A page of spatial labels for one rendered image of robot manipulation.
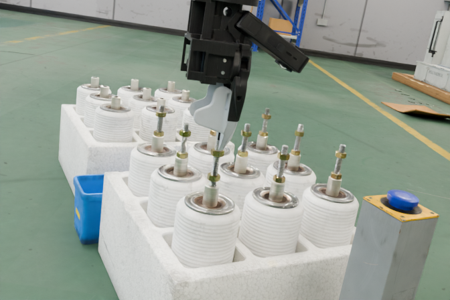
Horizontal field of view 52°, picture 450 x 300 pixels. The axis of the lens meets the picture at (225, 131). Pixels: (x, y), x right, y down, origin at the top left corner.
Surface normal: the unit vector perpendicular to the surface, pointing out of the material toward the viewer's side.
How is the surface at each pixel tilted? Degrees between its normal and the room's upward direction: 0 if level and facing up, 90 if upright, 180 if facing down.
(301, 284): 90
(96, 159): 90
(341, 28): 90
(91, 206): 92
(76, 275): 0
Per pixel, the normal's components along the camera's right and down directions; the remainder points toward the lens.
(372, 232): -0.88, 0.00
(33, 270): 0.15, -0.95
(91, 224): 0.47, 0.33
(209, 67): 0.22, 0.29
